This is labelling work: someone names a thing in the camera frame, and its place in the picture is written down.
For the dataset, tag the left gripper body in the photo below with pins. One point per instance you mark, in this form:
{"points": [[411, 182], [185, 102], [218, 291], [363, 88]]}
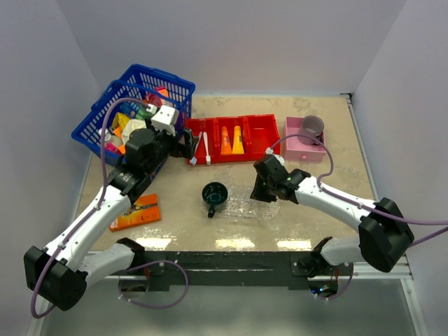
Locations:
{"points": [[167, 144]]}

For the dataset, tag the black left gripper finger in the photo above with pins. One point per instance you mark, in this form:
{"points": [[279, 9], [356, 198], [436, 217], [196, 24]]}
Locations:
{"points": [[188, 135], [186, 151]]}

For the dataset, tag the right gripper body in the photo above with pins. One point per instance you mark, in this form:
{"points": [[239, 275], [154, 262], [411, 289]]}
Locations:
{"points": [[270, 183]]}

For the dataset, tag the dark green mug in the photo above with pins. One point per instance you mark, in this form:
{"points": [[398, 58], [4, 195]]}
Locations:
{"points": [[215, 196]]}

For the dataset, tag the clear textured acrylic holder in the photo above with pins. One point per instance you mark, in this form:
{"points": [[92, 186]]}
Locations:
{"points": [[264, 188]]}

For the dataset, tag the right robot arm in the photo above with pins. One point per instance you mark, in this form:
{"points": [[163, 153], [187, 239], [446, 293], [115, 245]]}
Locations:
{"points": [[382, 236]]}

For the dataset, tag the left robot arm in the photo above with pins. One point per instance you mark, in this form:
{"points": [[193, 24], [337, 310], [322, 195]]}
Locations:
{"points": [[62, 270]]}

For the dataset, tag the white toothbrush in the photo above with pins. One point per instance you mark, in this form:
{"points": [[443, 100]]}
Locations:
{"points": [[206, 145]]}

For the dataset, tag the orange toothpaste tube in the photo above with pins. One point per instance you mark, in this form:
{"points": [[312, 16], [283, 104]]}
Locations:
{"points": [[226, 148]]}

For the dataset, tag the clear textured oval tray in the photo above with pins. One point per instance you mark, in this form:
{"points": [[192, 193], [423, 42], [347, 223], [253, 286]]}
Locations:
{"points": [[240, 205]]}

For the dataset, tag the yellow toothpaste tube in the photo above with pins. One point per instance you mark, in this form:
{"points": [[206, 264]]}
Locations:
{"points": [[238, 147]]}

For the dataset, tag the red left bin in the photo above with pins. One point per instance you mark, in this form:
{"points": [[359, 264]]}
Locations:
{"points": [[201, 125]]}

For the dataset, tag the red bin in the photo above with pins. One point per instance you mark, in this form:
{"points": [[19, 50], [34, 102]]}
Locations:
{"points": [[263, 132], [201, 125], [230, 123]]}

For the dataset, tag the pink drawer box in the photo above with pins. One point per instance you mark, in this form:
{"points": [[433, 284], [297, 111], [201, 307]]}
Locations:
{"points": [[294, 149]]}

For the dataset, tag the white crumpled pouch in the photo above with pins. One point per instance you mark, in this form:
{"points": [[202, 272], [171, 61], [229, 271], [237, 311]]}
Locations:
{"points": [[132, 125]]}

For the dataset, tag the red right bin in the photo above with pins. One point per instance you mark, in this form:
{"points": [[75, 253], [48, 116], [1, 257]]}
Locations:
{"points": [[263, 132]]}

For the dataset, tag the blue plastic basket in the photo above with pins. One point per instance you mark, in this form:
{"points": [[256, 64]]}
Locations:
{"points": [[128, 98]]}

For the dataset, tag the red middle bin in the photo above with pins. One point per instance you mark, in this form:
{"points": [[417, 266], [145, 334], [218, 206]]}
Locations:
{"points": [[230, 123]]}

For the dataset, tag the grey-purple mug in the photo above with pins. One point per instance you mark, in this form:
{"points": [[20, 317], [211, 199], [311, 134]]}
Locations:
{"points": [[311, 130]]}

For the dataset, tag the orange razor package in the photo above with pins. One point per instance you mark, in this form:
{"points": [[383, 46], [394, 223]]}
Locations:
{"points": [[144, 211]]}

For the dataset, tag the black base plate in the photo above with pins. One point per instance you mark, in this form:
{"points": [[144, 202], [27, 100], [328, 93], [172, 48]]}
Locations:
{"points": [[294, 270]]}

